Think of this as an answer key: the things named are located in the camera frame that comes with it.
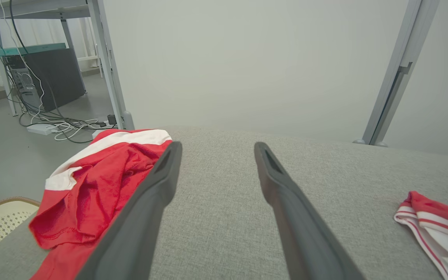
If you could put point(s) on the grey partition post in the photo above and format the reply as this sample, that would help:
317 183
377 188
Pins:
399 77

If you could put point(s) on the black power adapter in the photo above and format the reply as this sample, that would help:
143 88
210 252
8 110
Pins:
112 119

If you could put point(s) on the red Bulls 23 jersey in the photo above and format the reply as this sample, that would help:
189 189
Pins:
441 217

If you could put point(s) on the teal flat box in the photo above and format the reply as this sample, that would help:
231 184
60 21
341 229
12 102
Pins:
29 49

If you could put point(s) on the cream laundry basket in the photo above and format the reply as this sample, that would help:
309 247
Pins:
2 225

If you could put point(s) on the dark grey computer tower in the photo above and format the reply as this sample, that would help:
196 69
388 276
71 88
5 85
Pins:
60 77

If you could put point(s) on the white grey desk frame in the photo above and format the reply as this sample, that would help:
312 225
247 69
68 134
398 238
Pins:
33 7

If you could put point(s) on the grey fabric sofa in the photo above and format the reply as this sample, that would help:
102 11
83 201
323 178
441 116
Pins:
220 217

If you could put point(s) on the red shorts white hem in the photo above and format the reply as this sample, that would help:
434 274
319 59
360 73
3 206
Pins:
91 202

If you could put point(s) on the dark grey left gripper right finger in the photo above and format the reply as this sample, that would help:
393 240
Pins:
301 229

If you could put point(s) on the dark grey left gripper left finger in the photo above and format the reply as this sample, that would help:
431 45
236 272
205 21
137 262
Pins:
138 221

